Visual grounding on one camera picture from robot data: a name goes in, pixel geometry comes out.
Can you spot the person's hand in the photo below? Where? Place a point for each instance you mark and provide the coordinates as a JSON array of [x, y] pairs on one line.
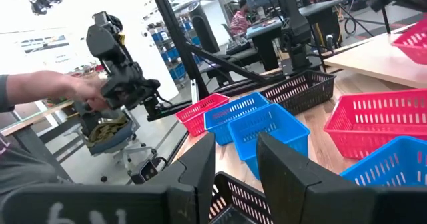
[[83, 90]]

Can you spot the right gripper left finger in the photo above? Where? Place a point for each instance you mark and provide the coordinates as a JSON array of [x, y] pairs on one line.
[[187, 190]]

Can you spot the black desk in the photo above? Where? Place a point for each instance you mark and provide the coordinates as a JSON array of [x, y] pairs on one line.
[[320, 10]]

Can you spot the blue plastic slotted basket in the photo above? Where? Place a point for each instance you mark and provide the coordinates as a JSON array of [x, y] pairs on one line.
[[393, 164], [267, 127], [240, 105]]

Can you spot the grey office chair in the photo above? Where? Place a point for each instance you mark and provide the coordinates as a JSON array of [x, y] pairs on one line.
[[113, 145]]

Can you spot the person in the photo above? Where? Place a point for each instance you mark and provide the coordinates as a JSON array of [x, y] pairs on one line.
[[238, 22], [20, 167]]

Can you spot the red plastic slotted basket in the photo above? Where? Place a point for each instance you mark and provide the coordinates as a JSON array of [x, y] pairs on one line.
[[413, 44], [200, 114], [383, 140]]

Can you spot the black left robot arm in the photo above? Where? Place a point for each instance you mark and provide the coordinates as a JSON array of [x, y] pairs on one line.
[[297, 30]]

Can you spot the wooden shelf with black frame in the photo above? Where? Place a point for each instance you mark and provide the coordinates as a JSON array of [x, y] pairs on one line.
[[367, 60]]

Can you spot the small black camera box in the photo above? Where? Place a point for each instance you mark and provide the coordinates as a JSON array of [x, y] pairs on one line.
[[148, 170]]

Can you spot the black keyboard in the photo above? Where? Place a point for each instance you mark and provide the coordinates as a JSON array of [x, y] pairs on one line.
[[237, 45]]

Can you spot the olive cloth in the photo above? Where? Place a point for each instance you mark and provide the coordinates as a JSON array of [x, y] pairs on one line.
[[106, 130]]

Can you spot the person's forearm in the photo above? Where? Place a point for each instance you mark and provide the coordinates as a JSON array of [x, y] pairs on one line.
[[33, 87]]

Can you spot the rack with blue bins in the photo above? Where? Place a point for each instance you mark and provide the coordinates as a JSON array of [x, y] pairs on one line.
[[177, 71]]

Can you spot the desk with wooden edge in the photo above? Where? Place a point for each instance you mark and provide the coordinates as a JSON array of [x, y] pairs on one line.
[[36, 118]]

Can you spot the black tower air purifier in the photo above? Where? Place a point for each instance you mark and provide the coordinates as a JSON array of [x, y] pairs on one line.
[[203, 27]]

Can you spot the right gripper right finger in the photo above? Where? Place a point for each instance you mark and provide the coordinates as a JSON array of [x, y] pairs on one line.
[[293, 190]]

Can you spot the black plastic slotted basket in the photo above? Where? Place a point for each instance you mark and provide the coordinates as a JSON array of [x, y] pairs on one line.
[[240, 192], [300, 94]]

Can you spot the black aluminium rig frame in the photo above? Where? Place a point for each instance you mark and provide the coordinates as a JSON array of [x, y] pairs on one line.
[[173, 27]]

